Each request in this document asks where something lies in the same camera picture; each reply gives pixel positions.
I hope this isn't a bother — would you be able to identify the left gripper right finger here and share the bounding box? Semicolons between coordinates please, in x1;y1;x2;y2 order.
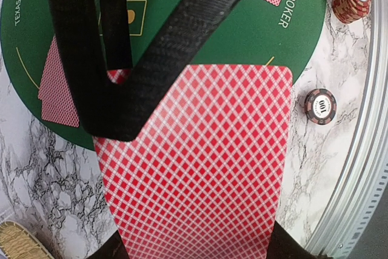
268;221;332;259

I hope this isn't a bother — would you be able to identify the front aluminium rail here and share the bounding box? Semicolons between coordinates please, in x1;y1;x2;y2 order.
306;0;387;258

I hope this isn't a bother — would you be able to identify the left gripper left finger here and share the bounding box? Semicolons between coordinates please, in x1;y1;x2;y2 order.
87;231;126;259

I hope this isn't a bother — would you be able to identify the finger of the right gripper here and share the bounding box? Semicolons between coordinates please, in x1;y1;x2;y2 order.
42;0;270;143

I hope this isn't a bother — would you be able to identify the round green poker mat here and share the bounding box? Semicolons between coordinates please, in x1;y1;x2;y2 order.
0;0;327;152

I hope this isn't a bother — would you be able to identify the black poker chip stack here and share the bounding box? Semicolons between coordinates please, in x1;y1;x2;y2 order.
304;89;337;126

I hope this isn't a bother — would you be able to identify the woven bamboo tray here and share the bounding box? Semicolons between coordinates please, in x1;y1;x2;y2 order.
1;221;54;259

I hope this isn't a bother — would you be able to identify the red playing card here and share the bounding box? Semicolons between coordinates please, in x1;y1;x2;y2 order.
94;64;293;258

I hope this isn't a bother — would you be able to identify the red poker chip stack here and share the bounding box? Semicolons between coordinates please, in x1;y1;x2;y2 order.
332;0;372;24

